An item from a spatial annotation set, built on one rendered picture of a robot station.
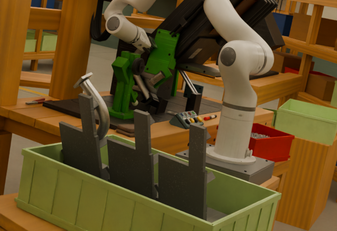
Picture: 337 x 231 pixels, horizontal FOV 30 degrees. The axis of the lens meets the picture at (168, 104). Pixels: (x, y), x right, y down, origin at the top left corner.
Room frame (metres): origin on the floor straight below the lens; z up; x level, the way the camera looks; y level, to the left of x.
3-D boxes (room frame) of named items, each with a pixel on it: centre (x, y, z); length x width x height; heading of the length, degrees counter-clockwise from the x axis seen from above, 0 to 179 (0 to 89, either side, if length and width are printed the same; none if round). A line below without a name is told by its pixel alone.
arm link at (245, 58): (2.20, -0.23, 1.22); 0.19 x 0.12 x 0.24; 139
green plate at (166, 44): (2.89, 0.06, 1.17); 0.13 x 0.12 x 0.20; 151
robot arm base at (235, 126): (2.22, -0.25, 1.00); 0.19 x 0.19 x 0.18
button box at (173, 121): (2.68, -0.09, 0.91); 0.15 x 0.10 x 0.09; 151
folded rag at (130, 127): (2.33, 0.12, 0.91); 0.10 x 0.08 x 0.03; 141
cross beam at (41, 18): (3.16, 0.40, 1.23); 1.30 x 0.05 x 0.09; 151
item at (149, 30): (3.15, 0.15, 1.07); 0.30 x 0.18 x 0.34; 151
